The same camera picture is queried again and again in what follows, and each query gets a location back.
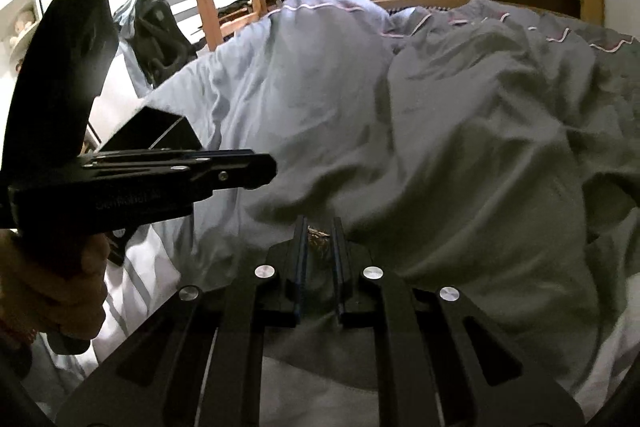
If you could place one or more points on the person's left hand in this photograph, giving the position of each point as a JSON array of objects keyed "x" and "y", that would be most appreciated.
[{"x": 60, "y": 302}]

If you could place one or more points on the black box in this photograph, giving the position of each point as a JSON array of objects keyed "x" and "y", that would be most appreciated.
[{"x": 150, "y": 127}]

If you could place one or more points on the light blue cloth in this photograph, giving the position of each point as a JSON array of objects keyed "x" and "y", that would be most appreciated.
[{"x": 125, "y": 32}]

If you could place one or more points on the grey duvet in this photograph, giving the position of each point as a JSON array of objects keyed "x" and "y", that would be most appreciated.
[{"x": 400, "y": 132}]

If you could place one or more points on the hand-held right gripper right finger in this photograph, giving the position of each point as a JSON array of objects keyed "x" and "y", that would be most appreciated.
[{"x": 345, "y": 287}]

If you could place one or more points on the white grey striped blanket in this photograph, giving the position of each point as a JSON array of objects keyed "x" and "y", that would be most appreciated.
[{"x": 135, "y": 287}]

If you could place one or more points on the black office chair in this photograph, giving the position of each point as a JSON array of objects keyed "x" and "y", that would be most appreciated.
[{"x": 160, "y": 37}]

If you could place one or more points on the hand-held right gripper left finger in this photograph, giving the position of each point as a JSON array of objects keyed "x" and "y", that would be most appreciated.
[{"x": 295, "y": 287}]

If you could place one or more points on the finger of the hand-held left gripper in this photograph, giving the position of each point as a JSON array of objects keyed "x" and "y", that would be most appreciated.
[
  {"x": 225, "y": 151},
  {"x": 220, "y": 174}
]

